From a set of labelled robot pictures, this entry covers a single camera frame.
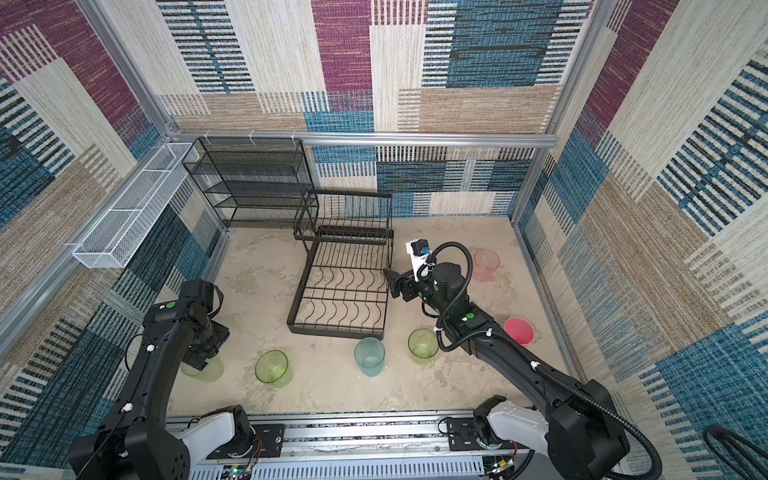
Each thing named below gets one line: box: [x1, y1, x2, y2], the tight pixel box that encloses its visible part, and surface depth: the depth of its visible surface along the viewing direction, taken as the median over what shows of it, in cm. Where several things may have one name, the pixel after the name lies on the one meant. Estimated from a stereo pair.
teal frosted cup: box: [354, 336, 386, 377], surface depth 81 cm
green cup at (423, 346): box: [408, 328, 439, 366], surface depth 87 cm
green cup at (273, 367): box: [254, 349, 293, 389], surface depth 83 cm
